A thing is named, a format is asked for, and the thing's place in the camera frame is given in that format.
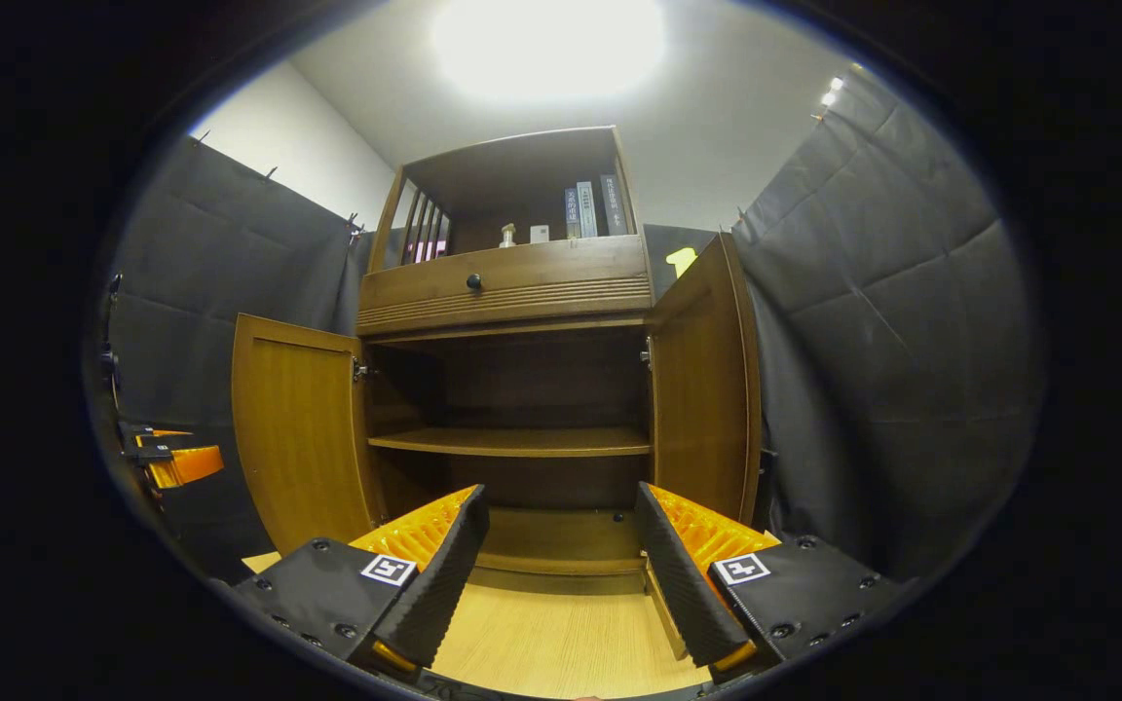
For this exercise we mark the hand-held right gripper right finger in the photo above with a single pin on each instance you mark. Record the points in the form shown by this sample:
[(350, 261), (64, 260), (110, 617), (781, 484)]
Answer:
[(683, 594)]

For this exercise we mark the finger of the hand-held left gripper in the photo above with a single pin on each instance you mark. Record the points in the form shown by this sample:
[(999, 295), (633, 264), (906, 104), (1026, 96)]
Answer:
[(147, 430), (186, 465)]

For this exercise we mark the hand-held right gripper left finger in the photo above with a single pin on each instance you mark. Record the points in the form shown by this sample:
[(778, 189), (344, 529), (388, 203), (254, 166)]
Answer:
[(439, 584)]

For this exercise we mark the wooden shoe cabinet door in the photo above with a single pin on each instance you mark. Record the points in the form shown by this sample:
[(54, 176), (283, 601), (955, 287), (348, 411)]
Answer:
[(298, 438), (707, 389)]

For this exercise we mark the wooden double-door shoe cabinet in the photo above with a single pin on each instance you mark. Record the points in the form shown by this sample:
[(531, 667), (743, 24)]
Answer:
[(512, 441)]

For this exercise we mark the black backdrop cloth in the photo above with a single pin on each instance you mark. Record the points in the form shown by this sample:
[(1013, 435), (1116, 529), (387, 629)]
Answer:
[(892, 341)]

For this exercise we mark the wooden drawer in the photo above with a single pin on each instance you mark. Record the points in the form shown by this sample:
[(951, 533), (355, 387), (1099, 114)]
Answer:
[(561, 268)]

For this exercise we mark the small pump bottle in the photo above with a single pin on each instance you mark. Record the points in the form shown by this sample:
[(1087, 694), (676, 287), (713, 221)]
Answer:
[(507, 239)]

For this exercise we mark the blue-grey book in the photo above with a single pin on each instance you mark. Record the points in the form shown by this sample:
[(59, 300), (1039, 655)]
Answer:
[(572, 216)]

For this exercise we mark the light grey book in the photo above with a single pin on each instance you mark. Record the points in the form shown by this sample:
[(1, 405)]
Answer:
[(586, 212)]

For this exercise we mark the small ceiling light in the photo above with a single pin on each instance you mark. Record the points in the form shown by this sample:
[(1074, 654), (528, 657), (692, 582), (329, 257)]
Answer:
[(830, 92)]

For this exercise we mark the large ceiling light panel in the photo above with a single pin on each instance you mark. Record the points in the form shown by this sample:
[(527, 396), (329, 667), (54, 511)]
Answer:
[(549, 44)]

